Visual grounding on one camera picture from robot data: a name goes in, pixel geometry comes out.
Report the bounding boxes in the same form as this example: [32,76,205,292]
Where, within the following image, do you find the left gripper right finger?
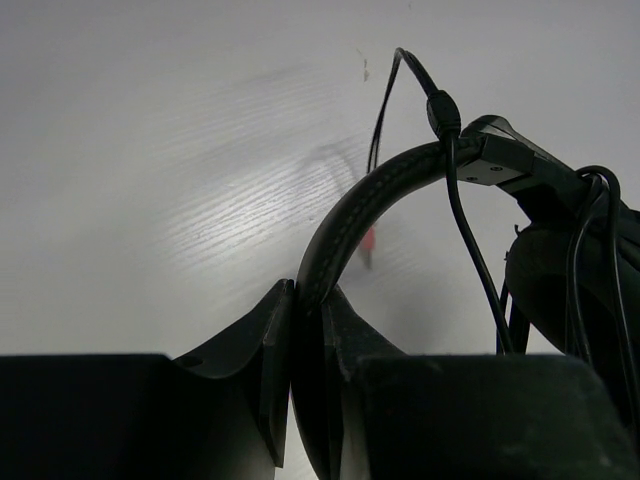
[319,287,402,478]

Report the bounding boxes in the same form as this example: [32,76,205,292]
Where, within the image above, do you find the black headphone cable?
[357,47,626,359]

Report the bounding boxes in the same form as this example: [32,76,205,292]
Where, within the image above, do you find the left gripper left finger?
[172,279,294,468]

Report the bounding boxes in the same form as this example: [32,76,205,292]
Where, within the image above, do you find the black headphones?
[291,115,639,479]

